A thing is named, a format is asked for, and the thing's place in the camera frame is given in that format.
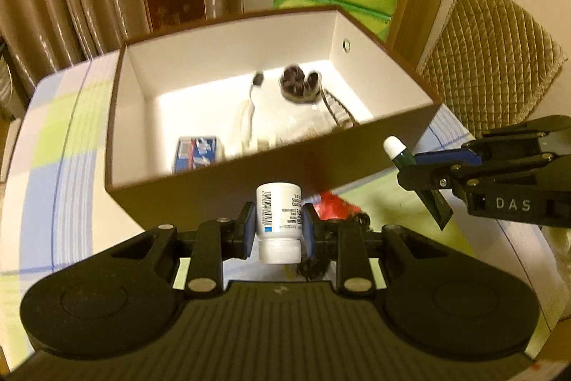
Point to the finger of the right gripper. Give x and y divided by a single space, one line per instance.
545 135
552 173

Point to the dark purple scrunchie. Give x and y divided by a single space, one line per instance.
298 87

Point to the white toothbrush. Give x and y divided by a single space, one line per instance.
243 123

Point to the bag of cotton swabs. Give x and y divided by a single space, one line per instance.
305 126

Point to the white pill bottle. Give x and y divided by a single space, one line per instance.
279 223

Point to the blue tissue packet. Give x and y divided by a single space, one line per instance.
194 152

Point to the brown cardboard storage box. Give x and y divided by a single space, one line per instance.
190 80

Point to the quilted beige chair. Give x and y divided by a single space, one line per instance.
492 63

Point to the red packet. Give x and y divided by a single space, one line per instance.
332 207

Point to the green tube white cap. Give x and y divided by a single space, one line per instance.
413 177

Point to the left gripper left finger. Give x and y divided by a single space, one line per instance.
214 242

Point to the dark red gift bag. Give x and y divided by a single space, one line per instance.
164 13

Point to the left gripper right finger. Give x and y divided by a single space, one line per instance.
341 242

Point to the checkered tablecloth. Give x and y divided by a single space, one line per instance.
56 210

